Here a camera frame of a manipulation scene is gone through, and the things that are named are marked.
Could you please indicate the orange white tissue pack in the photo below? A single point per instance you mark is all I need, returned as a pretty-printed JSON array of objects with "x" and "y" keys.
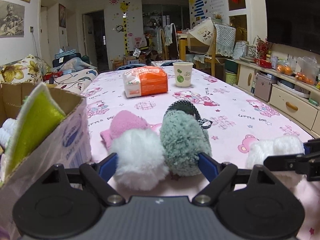
[{"x": 143, "y": 81}]

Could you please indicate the giraffe height wall sticker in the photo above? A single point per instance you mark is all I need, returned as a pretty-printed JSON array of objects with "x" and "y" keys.
[{"x": 122, "y": 19}]

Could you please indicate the pencil portrait picture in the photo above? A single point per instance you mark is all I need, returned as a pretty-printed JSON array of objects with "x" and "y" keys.
[{"x": 11, "y": 19}]

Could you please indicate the pink fluffy sock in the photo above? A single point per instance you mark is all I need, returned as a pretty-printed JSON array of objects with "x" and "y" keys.
[{"x": 121, "y": 122}]

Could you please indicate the black television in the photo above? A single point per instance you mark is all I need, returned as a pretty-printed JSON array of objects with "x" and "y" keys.
[{"x": 294, "y": 23}]

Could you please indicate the wooden dining chair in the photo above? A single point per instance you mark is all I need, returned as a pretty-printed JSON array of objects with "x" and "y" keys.
[{"x": 222, "y": 45}]

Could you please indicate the bag of oranges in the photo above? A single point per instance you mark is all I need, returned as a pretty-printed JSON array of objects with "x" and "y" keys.
[{"x": 309, "y": 69}]

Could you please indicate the green waste bin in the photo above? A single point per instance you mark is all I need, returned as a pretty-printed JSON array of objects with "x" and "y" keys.
[{"x": 231, "y": 78}]

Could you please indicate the cream tote bag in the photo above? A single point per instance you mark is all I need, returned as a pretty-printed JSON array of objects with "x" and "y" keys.
[{"x": 203, "y": 32}]

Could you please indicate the white paper cup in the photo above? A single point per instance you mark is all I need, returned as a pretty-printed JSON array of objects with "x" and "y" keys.
[{"x": 183, "y": 73}]

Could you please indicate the cardboard box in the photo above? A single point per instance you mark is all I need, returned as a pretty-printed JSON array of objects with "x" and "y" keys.
[{"x": 68, "y": 145}]

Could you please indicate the white fluffy sock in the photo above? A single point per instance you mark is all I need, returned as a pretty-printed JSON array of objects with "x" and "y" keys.
[{"x": 285, "y": 145}]

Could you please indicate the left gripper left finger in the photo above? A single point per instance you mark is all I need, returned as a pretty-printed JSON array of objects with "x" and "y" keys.
[{"x": 95, "y": 177}]

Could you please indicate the lime green sponge cloth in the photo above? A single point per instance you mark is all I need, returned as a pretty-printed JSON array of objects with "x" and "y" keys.
[{"x": 38, "y": 117}]

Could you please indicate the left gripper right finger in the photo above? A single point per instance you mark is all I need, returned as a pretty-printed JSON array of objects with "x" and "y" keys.
[{"x": 219, "y": 175}]

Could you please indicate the teal fluffy plush toy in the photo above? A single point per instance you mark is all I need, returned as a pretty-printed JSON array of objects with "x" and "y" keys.
[{"x": 184, "y": 136}]

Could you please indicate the floral sofa cushion far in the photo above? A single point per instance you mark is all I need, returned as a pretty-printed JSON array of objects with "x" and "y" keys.
[{"x": 29, "y": 69}]

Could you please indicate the white fluffy pompom toy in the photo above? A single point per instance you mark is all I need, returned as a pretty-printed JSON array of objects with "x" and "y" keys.
[{"x": 141, "y": 163}]

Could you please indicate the pink cartoon tablecloth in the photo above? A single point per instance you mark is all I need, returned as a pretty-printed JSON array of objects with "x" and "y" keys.
[{"x": 257, "y": 205}]

